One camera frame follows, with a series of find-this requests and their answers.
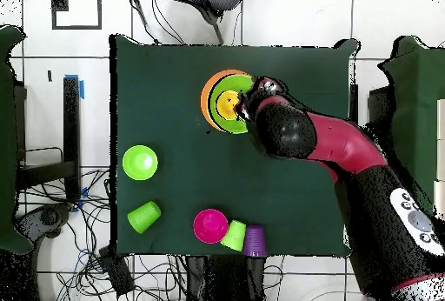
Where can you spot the pink bowl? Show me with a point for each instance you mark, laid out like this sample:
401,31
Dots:
210,226

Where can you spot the large orange bowl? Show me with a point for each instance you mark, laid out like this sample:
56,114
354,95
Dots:
205,102

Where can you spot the green cloth side table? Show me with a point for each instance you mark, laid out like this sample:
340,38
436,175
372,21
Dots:
417,88
7,141

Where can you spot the white shelf unit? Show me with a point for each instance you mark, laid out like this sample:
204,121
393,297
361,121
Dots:
441,123

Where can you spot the green smooth cup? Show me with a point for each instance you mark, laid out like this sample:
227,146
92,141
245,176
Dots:
143,217

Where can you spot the black chair base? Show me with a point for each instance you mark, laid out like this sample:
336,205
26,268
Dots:
48,217

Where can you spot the small green ribbed bowl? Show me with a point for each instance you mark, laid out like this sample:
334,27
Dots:
139,163

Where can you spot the grey office chair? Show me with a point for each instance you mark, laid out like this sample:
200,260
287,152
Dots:
222,0

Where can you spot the large green bowl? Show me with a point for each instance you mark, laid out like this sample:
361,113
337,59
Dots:
233,83

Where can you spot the black power strip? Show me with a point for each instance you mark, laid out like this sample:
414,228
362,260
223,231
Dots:
116,273

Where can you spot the green ribbed cup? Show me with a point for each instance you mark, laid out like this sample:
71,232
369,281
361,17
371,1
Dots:
234,236

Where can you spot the blue tape strip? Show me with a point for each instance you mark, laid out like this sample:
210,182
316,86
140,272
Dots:
82,90

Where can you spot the dark green tablecloth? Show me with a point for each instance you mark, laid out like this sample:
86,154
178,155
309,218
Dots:
156,88

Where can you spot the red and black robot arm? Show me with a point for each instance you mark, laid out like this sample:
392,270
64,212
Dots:
340,141

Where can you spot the yellow ribbed cup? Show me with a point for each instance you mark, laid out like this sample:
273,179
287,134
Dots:
226,105

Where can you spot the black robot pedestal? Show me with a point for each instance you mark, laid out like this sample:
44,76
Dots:
226,276

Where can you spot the small black floor object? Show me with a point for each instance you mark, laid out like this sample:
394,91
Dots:
49,76

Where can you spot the purple cup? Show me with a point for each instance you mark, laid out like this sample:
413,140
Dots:
255,242

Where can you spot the black square floor frame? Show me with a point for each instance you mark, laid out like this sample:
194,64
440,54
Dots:
59,1

